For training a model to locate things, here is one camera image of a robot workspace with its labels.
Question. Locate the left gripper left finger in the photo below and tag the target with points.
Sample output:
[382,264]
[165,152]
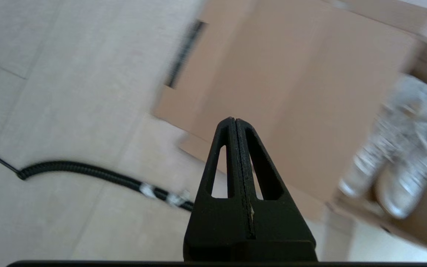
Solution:
[206,237]

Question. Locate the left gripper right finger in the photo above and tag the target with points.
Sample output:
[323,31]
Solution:
[287,237]

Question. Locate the brown cardboard shoe box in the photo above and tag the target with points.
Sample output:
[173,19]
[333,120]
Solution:
[272,74]

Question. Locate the white lace-up sneaker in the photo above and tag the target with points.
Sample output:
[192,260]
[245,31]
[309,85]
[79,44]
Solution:
[361,170]
[402,193]

